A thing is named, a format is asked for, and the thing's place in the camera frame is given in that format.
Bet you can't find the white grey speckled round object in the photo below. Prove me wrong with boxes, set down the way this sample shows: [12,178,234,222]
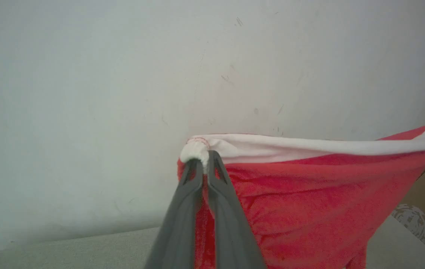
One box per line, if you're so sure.
[391,204,425,245]

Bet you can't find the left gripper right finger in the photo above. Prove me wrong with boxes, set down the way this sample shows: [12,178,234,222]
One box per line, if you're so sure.
[206,150,267,269]

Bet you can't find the red and white shorts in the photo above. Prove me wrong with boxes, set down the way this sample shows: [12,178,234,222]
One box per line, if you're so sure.
[177,117,425,269]

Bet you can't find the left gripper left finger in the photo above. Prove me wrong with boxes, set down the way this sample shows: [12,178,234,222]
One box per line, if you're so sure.
[143,158,204,269]

